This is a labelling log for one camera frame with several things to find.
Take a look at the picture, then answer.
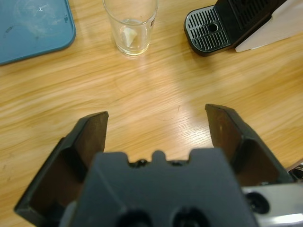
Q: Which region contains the white capsule coffee machine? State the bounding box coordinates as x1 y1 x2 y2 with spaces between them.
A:
214 0 303 52

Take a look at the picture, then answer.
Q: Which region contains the clear drinking glass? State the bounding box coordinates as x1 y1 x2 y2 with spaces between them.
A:
102 0 159 57

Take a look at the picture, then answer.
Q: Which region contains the teal plastic tray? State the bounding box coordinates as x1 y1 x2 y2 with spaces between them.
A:
0 0 77 66

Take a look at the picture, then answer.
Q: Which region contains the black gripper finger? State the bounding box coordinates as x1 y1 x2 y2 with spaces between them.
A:
14 110 109 225
205 103 294 188

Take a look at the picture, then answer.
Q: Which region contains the small white paper scrap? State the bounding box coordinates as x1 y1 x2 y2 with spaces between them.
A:
120 27 138 48

